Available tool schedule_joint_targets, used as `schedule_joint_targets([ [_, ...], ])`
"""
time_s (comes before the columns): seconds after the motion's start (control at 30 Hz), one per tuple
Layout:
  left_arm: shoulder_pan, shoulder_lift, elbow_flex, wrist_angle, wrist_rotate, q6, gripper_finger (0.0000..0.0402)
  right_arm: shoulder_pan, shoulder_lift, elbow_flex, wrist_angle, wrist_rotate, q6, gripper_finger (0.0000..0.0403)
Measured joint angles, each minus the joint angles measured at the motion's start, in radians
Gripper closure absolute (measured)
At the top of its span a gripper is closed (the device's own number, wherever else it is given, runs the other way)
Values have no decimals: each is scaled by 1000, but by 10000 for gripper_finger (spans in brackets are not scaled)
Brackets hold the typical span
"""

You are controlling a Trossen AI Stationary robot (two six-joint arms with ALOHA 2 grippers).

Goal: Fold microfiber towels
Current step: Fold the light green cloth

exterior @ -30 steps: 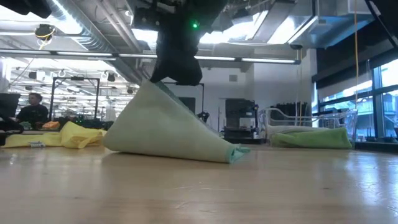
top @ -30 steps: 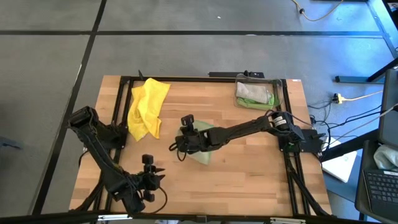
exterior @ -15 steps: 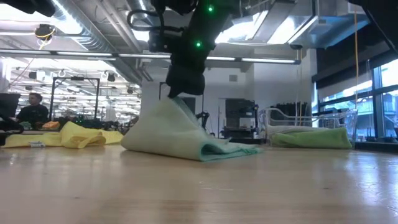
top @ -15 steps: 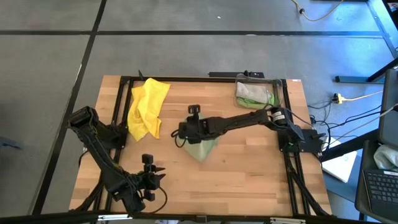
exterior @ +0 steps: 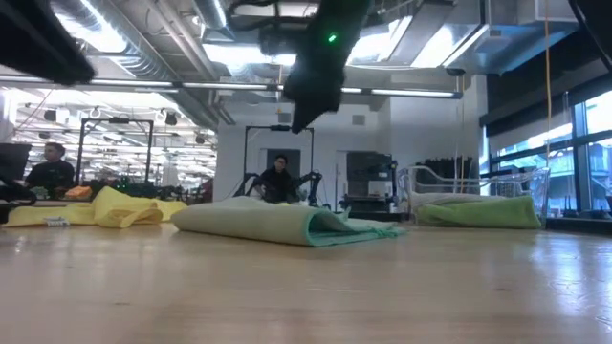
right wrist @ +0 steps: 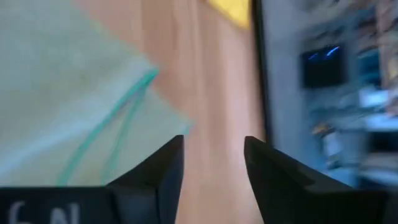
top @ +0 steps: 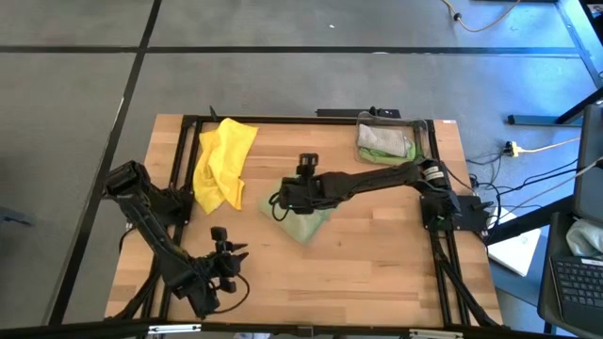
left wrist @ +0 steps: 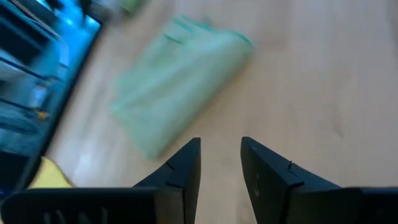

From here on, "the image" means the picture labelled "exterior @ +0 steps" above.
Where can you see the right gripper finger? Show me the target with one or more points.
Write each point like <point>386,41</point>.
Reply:
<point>308,117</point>

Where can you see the pale green teal-edged towel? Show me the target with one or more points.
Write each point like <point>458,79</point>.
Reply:
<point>268,222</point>

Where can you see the bright green microfiber towel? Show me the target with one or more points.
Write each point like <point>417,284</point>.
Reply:
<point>478,214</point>

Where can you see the yellow microfiber towel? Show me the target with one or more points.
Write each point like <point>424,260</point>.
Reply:
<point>119,208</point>

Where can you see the black background robot arm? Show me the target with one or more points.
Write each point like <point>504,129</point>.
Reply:
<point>246,184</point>
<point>313,181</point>

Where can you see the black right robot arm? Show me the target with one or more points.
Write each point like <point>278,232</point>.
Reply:
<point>600,24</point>

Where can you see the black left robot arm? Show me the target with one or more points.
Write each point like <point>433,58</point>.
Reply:
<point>38,43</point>

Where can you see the person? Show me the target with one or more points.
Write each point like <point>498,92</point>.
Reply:
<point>278,184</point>
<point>50,172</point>

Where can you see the black equipment cabinet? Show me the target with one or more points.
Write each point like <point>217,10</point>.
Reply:
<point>368,177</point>

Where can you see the dark storage rack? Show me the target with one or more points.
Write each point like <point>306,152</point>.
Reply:
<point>442,172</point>

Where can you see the clear plastic bin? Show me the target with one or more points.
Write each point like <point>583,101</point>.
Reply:
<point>535,191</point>

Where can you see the orange object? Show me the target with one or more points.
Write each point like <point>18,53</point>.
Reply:
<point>78,193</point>

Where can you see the white paper label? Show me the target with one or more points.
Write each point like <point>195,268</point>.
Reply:
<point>56,221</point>

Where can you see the black monitor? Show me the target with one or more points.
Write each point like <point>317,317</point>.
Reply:
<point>14,160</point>

